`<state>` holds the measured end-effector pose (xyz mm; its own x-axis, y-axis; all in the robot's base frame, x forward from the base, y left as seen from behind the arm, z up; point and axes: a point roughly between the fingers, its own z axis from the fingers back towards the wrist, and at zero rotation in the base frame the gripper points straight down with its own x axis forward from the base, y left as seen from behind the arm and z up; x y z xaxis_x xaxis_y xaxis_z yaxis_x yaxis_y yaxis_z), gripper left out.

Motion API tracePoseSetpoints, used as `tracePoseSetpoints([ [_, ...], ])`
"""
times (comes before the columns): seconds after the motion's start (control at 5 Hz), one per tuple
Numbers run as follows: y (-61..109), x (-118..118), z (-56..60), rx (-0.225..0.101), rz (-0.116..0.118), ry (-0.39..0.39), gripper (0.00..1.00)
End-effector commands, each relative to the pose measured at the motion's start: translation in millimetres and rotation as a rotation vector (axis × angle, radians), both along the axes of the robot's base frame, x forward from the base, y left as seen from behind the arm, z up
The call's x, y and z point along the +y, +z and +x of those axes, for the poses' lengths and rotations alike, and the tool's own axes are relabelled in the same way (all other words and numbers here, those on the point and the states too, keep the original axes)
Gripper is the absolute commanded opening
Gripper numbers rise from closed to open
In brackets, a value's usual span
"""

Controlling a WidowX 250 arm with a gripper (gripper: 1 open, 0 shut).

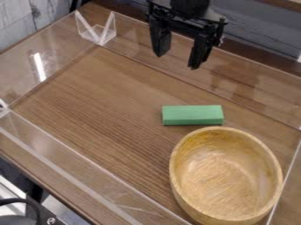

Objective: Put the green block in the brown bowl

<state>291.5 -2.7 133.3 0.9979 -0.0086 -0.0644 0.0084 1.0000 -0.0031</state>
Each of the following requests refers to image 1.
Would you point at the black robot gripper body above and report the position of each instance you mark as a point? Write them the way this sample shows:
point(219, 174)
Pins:
point(189, 16)

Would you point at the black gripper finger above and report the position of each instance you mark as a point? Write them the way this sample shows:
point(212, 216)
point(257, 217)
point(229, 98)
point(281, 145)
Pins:
point(160, 37)
point(200, 51)

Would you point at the green rectangular block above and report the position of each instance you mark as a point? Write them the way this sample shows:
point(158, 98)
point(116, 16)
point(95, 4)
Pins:
point(185, 115)

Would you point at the brown wooden bowl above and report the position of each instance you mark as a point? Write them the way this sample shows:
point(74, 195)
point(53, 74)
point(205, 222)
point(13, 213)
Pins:
point(225, 176)

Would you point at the clear acrylic corner bracket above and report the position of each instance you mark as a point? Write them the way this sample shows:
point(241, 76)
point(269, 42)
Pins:
point(95, 33)

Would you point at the clear acrylic tray wall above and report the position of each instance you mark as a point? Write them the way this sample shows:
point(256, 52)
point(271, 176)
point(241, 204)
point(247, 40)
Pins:
point(81, 118)

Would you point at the black metal bracket with screw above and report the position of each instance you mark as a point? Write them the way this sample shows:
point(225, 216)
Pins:
point(49, 217)

